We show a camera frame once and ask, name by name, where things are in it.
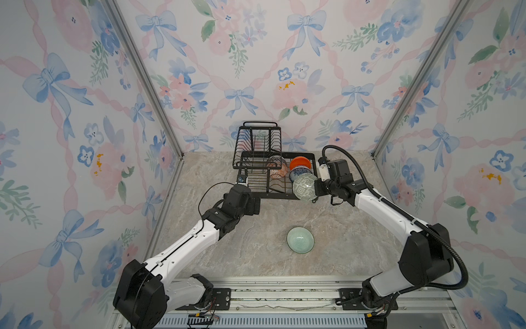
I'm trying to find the green patterned ceramic bowl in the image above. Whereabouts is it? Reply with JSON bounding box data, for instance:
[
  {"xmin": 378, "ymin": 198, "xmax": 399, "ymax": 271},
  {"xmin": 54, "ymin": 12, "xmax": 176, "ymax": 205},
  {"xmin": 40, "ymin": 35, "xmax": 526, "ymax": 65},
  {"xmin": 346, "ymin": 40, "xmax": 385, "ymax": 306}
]
[{"xmin": 293, "ymin": 173, "xmax": 317, "ymax": 202}]

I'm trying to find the blue floral ceramic bowl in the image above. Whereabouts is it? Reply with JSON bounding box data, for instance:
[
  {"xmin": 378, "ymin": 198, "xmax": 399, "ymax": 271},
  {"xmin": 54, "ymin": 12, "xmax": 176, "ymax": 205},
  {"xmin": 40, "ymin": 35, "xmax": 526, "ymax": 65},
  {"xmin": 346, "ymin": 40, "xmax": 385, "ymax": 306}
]
[{"xmin": 289, "ymin": 165, "xmax": 312, "ymax": 182}]

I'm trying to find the orange plastic bowl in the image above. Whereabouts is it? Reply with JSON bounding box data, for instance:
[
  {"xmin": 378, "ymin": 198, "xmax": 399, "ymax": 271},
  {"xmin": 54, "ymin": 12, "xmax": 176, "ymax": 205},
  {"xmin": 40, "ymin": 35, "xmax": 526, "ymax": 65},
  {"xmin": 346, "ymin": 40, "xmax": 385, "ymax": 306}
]
[{"xmin": 290, "ymin": 156, "xmax": 312, "ymax": 170}]

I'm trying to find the red patterned ceramic bowl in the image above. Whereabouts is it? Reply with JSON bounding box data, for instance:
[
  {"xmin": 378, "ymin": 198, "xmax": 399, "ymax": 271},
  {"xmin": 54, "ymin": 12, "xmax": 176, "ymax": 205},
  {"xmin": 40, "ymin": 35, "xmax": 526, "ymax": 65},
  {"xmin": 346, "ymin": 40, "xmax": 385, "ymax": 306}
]
[{"xmin": 267, "ymin": 163, "xmax": 288, "ymax": 180}]

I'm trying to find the white lattice pattern bowl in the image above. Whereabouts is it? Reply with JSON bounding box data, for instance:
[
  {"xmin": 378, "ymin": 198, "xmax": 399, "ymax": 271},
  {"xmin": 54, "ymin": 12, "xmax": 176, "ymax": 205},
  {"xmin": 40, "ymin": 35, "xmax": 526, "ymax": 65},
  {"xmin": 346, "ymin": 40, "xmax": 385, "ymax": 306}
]
[{"xmin": 267, "ymin": 155, "xmax": 286, "ymax": 167}]

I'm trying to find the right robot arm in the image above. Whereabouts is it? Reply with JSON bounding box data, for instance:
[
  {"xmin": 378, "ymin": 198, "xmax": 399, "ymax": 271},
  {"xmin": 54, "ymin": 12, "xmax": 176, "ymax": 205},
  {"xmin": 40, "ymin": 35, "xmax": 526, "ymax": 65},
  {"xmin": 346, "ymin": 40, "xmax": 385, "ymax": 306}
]
[{"xmin": 315, "ymin": 157, "xmax": 454, "ymax": 310}]

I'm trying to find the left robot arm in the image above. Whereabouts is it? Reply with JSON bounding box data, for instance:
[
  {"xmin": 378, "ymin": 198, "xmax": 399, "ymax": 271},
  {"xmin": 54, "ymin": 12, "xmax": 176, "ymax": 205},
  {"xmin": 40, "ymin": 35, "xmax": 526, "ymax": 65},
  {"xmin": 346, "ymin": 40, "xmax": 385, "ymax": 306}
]
[{"xmin": 113, "ymin": 184, "xmax": 261, "ymax": 328}]

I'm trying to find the pale green celadon bowl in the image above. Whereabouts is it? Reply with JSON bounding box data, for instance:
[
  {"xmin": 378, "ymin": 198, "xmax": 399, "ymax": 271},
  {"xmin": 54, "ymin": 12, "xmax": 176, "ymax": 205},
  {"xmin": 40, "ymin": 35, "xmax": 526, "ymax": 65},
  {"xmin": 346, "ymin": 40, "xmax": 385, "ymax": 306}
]
[{"xmin": 286, "ymin": 227, "xmax": 315, "ymax": 254}]

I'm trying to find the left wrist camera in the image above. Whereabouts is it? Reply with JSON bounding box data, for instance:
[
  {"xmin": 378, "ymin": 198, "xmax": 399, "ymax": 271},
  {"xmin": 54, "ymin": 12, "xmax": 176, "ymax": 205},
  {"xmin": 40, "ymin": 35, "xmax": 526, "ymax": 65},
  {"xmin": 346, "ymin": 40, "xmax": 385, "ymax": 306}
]
[{"xmin": 236, "ymin": 174, "xmax": 248, "ymax": 186}]

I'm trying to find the black wire dish rack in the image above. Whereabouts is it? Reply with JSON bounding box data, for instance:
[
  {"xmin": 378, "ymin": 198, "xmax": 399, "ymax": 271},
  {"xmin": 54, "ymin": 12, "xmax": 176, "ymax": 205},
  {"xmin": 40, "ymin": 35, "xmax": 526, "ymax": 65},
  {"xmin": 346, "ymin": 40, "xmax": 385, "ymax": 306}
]
[{"xmin": 232, "ymin": 121, "xmax": 317, "ymax": 200}]

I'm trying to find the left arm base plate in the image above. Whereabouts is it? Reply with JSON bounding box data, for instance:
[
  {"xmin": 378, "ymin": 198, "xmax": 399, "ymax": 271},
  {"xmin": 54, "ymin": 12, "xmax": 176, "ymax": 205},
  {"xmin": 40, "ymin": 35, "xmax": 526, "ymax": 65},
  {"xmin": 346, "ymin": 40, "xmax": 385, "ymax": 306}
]
[{"xmin": 177, "ymin": 288, "xmax": 231, "ymax": 312}]

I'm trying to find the aluminium rail frame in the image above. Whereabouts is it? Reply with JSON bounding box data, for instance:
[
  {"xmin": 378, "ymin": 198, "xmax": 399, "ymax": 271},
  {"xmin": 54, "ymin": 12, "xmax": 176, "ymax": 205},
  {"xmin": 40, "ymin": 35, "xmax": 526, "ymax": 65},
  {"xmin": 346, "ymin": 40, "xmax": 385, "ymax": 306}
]
[{"xmin": 156, "ymin": 276, "xmax": 466, "ymax": 328}]

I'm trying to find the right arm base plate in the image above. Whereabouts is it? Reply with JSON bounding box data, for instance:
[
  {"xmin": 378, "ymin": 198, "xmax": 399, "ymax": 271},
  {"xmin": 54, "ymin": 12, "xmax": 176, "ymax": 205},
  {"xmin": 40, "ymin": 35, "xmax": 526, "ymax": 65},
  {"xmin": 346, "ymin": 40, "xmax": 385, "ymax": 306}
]
[{"xmin": 335, "ymin": 288, "xmax": 399, "ymax": 311}]

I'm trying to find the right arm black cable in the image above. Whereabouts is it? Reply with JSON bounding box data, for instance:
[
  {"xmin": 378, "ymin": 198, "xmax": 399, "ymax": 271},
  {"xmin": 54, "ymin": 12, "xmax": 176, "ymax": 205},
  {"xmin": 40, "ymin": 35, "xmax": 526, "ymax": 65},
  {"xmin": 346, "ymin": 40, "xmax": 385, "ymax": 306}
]
[{"xmin": 321, "ymin": 144, "xmax": 469, "ymax": 291}]

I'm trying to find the left corner aluminium post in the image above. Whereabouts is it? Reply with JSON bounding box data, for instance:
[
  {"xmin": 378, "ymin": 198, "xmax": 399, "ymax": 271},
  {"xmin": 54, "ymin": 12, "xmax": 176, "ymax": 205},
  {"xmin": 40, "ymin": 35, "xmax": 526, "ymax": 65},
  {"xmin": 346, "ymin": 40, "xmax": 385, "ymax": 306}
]
[{"xmin": 101, "ymin": 0, "xmax": 184, "ymax": 160}]

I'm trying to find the corner aluminium post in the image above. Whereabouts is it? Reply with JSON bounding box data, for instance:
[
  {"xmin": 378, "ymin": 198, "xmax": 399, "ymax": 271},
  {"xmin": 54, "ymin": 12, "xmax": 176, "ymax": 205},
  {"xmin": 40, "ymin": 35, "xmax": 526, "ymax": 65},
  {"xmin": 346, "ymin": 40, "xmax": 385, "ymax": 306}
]
[
  {"xmin": 371, "ymin": 0, "xmax": 472, "ymax": 160},
  {"xmin": 101, "ymin": 0, "xmax": 184, "ymax": 160}
]

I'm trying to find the right corner aluminium post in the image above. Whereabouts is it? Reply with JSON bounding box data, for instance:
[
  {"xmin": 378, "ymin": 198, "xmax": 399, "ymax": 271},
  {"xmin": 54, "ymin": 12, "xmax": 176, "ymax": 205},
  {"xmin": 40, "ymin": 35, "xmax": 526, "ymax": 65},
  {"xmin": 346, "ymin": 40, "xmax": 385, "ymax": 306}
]
[{"xmin": 371, "ymin": 0, "xmax": 472, "ymax": 160}]

